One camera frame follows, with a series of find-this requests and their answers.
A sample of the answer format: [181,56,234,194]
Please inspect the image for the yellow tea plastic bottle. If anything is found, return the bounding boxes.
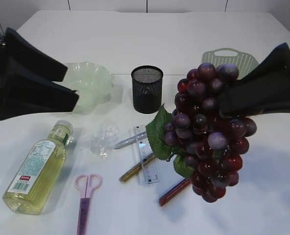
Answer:
[2,120,73,215]

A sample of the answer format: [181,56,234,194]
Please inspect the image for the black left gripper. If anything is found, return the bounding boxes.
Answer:
[0,28,79,120]

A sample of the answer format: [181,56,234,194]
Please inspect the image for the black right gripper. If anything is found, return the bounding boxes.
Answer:
[218,43,290,116]

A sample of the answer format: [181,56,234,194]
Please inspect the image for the red glitter marker pen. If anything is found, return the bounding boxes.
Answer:
[157,179,191,207]

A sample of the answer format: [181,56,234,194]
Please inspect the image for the clear plastic sheet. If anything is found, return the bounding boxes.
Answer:
[82,125,119,160]

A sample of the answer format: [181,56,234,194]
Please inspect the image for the light green wavy plate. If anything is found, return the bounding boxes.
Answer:
[59,62,114,113]

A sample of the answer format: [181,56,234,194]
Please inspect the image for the gold glitter marker pen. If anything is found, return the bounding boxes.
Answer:
[119,153,156,184]

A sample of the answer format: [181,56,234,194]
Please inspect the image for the silver glitter marker pen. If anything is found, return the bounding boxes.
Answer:
[114,132,147,149]

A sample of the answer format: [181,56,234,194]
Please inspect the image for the black mesh pen cup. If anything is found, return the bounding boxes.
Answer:
[131,65,163,114]

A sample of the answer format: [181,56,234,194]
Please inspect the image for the clear plastic ruler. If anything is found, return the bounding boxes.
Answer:
[134,125,160,185]

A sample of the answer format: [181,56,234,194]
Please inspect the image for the light green woven basket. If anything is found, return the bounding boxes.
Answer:
[201,48,259,78]

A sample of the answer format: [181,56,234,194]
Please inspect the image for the purple red grape bunch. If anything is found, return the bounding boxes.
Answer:
[146,63,257,203]

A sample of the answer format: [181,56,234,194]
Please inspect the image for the pink scissors with sheath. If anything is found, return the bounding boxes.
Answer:
[74,174,102,235]

